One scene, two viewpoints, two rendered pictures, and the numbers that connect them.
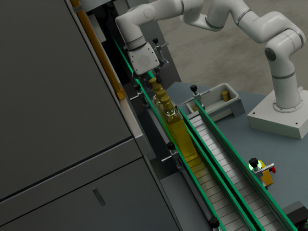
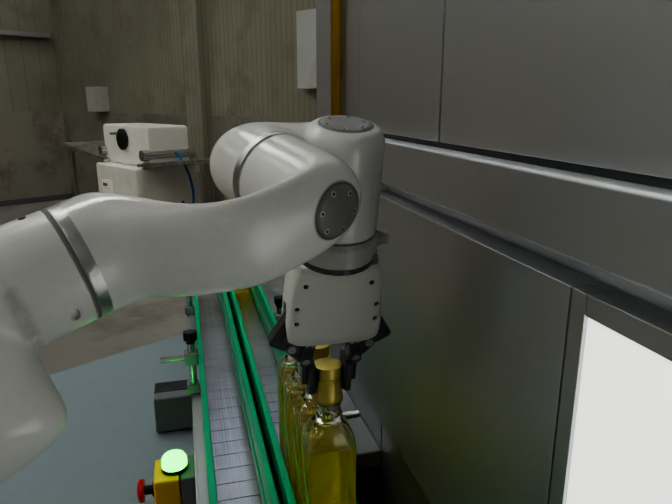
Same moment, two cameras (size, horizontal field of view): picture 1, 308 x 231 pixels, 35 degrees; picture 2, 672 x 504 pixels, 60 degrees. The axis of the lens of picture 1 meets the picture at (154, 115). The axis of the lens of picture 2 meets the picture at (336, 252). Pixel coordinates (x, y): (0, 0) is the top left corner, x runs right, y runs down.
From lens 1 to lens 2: 239 cm
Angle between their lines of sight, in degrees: 133
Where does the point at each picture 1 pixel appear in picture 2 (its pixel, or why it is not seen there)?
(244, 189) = (220, 396)
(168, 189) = (358, 428)
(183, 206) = not seen: hidden behind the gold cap
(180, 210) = not seen: hidden behind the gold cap
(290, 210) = (175, 391)
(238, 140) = not seen: outside the picture
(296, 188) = (128, 477)
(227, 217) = (265, 373)
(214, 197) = (274, 398)
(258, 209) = (217, 372)
